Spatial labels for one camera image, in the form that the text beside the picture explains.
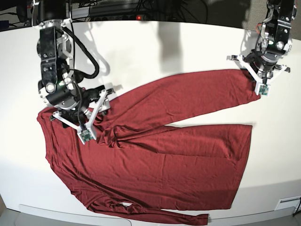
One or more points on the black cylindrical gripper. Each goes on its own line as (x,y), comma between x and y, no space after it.
(263,65)
(75,101)

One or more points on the dark red long-sleeve shirt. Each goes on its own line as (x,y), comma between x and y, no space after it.
(140,167)

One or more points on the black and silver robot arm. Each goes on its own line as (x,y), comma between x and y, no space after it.
(59,84)

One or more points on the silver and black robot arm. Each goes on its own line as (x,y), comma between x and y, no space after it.
(274,40)

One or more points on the black power strip red switch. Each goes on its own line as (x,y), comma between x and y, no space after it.
(116,18)

